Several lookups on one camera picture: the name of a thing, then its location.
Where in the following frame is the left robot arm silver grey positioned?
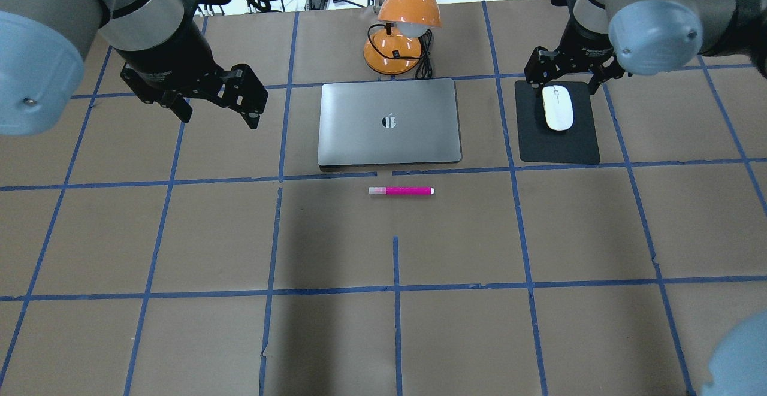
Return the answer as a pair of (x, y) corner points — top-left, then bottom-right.
(1, 0), (268, 136)

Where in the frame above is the orange desk lamp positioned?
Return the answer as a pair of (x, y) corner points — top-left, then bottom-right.
(363, 0), (442, 80)

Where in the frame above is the black mousepad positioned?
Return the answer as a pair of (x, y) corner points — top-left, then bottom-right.
(514, 80), (602, 165)

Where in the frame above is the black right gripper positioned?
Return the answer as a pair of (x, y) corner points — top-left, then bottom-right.
(525, 19), (626, 96)

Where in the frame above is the white computer mouse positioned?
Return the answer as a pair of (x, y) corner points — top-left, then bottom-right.
(540, 84), (573, 132)

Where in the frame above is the pink highlighter pen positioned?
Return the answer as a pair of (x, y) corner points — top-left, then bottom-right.
(368, 186), (435, 196)

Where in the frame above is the silver laptop notebook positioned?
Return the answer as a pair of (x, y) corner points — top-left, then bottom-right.
(316, 78), (462, 168)

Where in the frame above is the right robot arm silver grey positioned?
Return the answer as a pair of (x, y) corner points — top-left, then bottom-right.
(524, 0), (766, 93)

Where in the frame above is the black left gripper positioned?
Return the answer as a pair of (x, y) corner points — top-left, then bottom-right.
(113, 19), (268, 129)

